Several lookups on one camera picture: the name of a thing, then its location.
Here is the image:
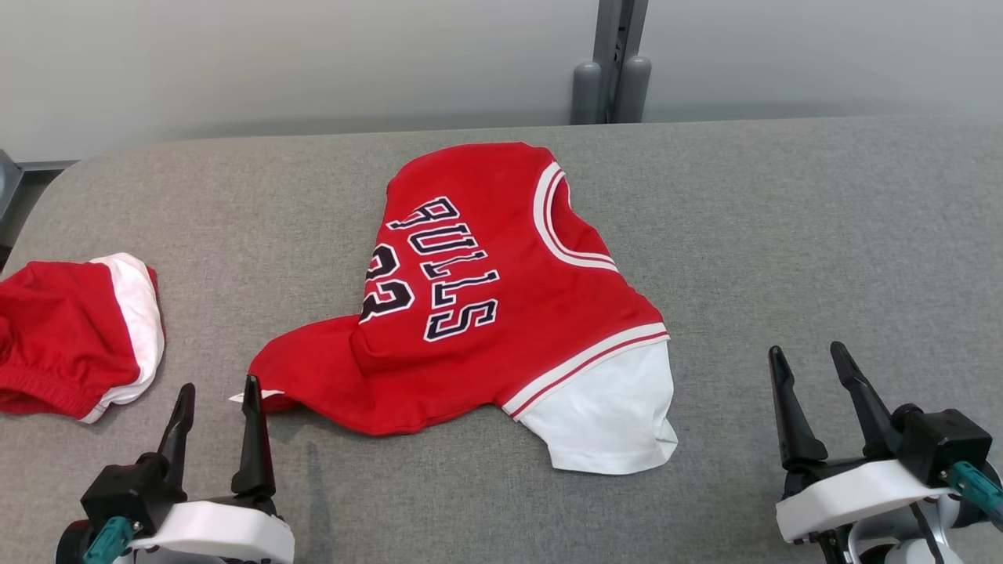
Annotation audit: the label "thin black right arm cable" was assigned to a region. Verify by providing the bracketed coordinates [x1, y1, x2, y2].
[909, 501, 950, 564]

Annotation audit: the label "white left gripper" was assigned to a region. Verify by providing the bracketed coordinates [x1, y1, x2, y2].
[125, 374, 296, 564]

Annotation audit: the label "grey fabric sofa cushion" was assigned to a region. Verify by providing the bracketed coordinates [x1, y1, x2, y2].
[0, 116, 1003, 564]

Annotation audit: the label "teal left camera cable plug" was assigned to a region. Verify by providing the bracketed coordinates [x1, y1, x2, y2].
[84, 515, 136, 564]

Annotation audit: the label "red Bulls basketball jersey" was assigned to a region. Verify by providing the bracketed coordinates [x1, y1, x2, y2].
[229, 142, 679, 475]

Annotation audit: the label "teal right camera cable plug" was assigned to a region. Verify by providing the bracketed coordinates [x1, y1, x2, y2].
[944, 461, 1003, 527]

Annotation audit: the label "grey metal partition post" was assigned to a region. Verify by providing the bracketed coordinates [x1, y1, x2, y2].
[592, 0, 650, 125]

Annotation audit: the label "red shorts with white trim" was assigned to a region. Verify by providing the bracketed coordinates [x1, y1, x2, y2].
[0, 252, 165, 424]

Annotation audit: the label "teal camera cable plug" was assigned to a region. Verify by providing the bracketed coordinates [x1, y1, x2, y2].
[84, 515, 136, 564]
[944, 461, 1003, 527]

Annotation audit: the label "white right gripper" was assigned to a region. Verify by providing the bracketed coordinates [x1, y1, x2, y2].
[768, 341, 953, 544]

